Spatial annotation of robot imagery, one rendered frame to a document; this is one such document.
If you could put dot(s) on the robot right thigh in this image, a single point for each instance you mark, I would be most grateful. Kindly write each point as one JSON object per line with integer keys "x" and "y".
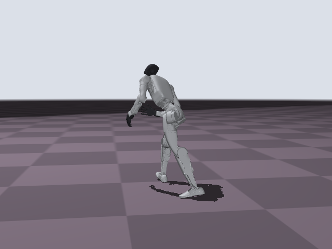
{"x": 163, "y": 140}

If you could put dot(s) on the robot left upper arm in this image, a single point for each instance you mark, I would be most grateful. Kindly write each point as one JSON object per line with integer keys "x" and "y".
{"x": 143, "y": 88}

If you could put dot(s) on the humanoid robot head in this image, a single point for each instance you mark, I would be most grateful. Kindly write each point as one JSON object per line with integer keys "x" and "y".
{"x": 152, "y": 69}

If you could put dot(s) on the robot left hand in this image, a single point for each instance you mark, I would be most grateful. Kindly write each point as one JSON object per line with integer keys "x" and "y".
{"x": 128, "y": 119}

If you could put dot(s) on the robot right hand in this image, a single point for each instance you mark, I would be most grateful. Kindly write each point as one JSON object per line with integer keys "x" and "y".
{"x": 150, "y": 111}

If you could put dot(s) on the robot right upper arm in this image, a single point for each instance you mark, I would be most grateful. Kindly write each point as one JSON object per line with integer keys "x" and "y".
{"x": 176, "y": 102}

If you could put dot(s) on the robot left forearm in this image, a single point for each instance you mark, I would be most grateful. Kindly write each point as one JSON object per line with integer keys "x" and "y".
{"x": 135, "y": 107}

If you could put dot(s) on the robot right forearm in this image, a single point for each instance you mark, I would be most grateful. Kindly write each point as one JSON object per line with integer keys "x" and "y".
{"x": 160, "y": 113}

